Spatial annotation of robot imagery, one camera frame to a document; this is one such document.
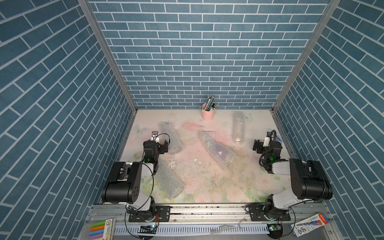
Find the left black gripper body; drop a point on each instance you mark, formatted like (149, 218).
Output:
(160, 150)

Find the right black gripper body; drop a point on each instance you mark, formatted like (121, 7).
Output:
(261, 149)

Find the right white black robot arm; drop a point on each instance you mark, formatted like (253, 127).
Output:
(308, 183)

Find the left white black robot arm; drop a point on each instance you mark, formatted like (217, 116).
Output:
(124, 183)

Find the bubble wrapped vase back left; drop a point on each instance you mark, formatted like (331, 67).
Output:
(175, 146)

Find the bubble wrapped vase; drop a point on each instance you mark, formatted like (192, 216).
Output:
(168, 181)
(175, 146)
(238, 127)

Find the bubble wrapped vase front left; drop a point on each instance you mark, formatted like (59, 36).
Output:
(168, 181)

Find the bubble wrapped vase back right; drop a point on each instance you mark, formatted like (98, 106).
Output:
(238, 127)

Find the small blue white object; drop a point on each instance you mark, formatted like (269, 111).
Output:
(279, 139)

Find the pink pen cup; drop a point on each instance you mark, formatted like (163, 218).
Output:
(207, 116)

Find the pens in cup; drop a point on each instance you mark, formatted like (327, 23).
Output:
(210, 105)

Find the white red blue box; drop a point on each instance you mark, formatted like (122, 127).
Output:
(308, 225)

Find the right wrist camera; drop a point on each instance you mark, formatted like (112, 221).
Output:
(267, 139)

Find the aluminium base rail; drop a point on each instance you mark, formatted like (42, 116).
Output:
(182, 214)

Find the white slotted cable duct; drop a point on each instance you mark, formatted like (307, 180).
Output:
(194, 230)

